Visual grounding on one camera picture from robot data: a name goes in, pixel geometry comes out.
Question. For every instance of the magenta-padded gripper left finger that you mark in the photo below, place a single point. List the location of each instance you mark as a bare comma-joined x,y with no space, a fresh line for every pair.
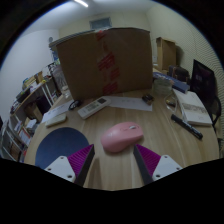
63,166

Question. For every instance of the clear glass jar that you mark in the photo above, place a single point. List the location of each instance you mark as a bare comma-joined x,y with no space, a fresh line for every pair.
61,80

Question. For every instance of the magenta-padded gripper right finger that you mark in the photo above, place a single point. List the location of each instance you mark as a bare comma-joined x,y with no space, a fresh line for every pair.
163,165

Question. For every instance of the small black clip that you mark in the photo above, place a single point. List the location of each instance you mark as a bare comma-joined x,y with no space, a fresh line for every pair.
147,98

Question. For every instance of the white remote control with display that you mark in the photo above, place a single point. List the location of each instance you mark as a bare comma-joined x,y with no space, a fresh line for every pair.
94,107

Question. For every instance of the large brown cardboard box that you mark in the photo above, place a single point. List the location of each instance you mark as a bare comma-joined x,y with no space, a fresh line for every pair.
103,63

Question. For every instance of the black marker pen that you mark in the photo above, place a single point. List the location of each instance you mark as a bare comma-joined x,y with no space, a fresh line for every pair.
186,126

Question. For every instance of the black monitor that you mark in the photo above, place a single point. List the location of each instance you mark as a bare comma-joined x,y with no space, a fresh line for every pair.
203,81

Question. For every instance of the white notebook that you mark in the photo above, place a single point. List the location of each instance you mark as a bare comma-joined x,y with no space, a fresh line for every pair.
194,108

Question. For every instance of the small brown cardboard box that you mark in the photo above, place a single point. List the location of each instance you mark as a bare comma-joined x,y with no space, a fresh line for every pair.
165,53

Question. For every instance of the pink computer mouse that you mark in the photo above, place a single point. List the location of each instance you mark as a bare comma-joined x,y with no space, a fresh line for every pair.
121,136

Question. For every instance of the cluttered shelf unit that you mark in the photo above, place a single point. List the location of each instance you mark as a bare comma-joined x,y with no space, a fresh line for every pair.
23,110

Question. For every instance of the black office chair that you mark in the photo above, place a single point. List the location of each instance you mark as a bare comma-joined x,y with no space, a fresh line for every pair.
216,113

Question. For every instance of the wall air vent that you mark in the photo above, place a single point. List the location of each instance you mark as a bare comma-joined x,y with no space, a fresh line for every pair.
100,22

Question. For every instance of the plain white paper sheet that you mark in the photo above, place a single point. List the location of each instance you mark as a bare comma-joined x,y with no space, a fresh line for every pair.
131,102

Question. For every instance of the blue book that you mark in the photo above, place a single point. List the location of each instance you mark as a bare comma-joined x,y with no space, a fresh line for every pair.
175,83

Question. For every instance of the round dark blue mouse pad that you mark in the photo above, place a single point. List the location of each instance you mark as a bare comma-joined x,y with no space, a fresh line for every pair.
58,143

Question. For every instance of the cream slim remote control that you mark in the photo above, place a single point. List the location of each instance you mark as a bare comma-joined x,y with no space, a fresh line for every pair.
55,120

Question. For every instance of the ceiling light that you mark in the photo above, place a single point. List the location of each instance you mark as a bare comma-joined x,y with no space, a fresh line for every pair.
81,3

